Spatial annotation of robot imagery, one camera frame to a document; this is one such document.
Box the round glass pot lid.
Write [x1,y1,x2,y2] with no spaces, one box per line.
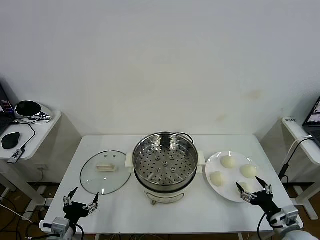
[79,150,133,196]

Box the black computer mouse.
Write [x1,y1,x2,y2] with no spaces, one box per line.
[1,132,21,150]

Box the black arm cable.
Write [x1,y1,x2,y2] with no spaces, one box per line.
[257,212,270,240]
[74,223,86,240]

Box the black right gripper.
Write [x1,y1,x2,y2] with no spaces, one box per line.
[235,176,281,219]

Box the white laptop cable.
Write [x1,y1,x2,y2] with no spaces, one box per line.
[286,134,313,157]

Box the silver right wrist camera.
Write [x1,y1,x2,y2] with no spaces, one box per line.
[268,205,300,227]

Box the black laptop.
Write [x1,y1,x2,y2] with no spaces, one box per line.
[301,96,320,146]
[0,81,16,135]

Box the cream electric cooker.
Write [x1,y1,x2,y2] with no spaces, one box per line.
[129,164,203,207]

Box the black usb hub cable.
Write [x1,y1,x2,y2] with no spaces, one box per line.
[11,117,36,151]

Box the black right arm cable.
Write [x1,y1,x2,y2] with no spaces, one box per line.
[257,212,270,240]

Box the round white plate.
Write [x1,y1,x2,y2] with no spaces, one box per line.
[205,150,266,204]

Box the white steamed baozi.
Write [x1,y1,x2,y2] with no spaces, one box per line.
[239,164,258,179]
[209,171,225,187]
[236,181,256,196]
[220,155,237,170]

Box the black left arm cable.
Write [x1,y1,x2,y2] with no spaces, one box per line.
[74,223,86,240]

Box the chrome and black headset device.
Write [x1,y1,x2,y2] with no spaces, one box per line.
[14,100,53,123]

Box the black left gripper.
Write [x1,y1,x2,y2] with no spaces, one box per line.
[62,187,100,227]

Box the white floor cable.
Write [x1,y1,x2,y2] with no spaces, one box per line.
[0,203,35,223]

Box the white side table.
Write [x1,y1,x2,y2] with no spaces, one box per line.
[259,116,320,221]
[0,109,83,207]

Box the perforated steel steamer basket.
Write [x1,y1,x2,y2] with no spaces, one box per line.
[124,131,206,187]

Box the black cable with adapter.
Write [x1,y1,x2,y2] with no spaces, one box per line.
[278,136,313,183]

